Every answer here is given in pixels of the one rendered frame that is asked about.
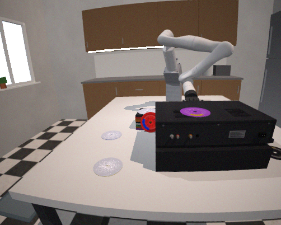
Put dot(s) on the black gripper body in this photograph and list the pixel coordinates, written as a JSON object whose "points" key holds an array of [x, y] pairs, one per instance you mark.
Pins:
{"points": [[192, 94]]}

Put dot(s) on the pink cd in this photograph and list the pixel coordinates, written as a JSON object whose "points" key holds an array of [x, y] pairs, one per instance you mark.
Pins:
{"points": [[189, 111]]}

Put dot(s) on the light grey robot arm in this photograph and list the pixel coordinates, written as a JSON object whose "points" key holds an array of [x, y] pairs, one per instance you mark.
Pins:
{"points": [[218, 50]]}

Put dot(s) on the red cd with blue mark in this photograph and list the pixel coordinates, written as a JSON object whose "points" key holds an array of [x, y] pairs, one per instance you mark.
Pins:
{"points": [[149, 116]]}

